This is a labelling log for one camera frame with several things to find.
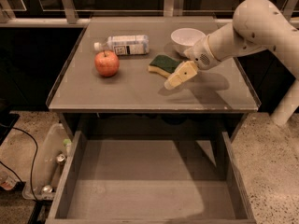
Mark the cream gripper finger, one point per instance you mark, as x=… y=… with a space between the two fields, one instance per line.
x=184 y=72

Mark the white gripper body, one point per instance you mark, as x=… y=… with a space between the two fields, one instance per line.
x=199 y=56

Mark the green and yellow sponge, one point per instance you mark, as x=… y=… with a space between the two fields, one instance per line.
x=163 y=65

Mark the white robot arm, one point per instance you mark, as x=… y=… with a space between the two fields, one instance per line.
x=257 y=25

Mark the open grey top drawer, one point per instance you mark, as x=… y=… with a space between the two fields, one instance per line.
x=150 y=180

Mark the white ceramic bowl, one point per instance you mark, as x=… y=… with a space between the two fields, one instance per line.
x=184 y=38

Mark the clear plastic water bottle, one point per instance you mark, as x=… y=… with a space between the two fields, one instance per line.
x=125 y=45

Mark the grey cabinet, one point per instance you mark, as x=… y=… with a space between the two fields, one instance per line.
x=80 y=89

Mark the red apple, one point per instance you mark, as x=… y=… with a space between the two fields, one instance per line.
x=107 y=63

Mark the green capped bottle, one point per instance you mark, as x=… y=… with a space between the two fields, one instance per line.
x=67 y=145

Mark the clear plastic storage bin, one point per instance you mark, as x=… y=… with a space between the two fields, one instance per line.
x=46 y=170

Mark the silver can upper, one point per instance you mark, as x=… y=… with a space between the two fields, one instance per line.
x=61 y=159

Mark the silver can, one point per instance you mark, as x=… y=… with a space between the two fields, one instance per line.
x=47 y=189
x=61 y=159

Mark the silver can lower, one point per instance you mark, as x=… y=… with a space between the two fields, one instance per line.
x=47 y=189

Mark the metal railing frame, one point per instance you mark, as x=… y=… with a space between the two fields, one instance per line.
x=77 y=13

